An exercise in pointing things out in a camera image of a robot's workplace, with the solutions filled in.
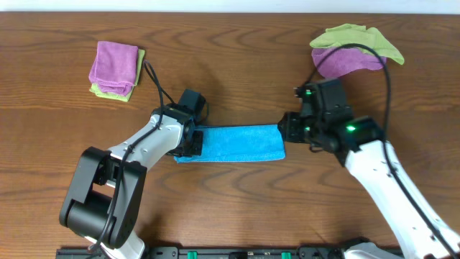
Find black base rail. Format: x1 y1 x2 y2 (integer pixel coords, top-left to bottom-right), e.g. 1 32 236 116
55 246 403 259

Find crumpled purple cloth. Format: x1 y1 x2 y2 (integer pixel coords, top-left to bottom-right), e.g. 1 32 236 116
318 48 383 78

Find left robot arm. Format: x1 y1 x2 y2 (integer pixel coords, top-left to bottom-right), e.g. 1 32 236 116
59 104 208 258

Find crumpled green cloth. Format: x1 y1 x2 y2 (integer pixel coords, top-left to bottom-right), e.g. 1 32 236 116
310 24 405 65

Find folded purple cloth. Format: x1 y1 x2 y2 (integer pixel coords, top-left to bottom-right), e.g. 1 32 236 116
88 41 139 96

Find blue microfiber cloth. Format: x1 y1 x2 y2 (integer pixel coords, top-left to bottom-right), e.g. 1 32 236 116
175 124 285 163

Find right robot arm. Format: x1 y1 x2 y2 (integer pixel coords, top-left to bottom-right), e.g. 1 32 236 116
278 79 459 258

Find folded green cloth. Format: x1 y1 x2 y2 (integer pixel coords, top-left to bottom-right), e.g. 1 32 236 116
89 49 145 102

